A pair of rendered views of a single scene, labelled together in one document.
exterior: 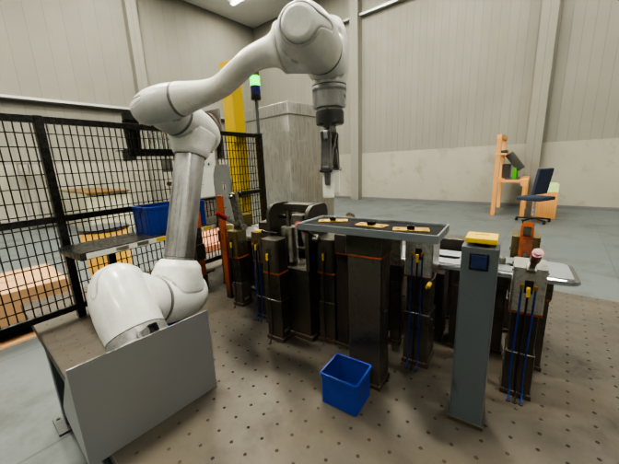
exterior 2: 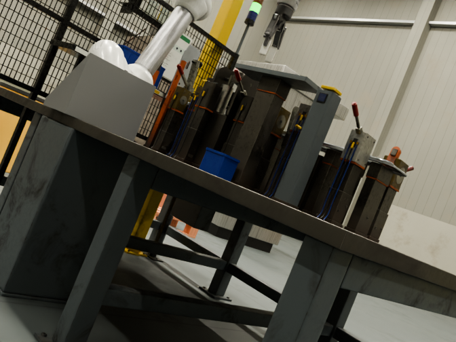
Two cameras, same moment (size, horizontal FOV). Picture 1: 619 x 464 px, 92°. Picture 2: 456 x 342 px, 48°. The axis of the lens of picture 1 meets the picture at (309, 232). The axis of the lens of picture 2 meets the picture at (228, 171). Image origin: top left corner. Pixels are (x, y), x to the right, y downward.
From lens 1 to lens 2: 1.46 m
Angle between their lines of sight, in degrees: 16
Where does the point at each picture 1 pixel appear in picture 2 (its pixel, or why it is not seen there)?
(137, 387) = (104, 93)
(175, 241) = (148, 56)
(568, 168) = not seen: outside the picture
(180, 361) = (127, 102)
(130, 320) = not seen: hidden behind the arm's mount
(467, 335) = (302, 141)
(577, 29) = not seen: outside the picture
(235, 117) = (222, 28)
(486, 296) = (319, 117)
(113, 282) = (111, 46)
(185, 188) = (172, 28)
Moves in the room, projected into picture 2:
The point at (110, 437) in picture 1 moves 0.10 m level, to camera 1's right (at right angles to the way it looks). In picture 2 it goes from (79, 106) to (103, 116)
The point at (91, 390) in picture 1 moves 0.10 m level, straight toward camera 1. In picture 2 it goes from (90, 72) to (99, 74)
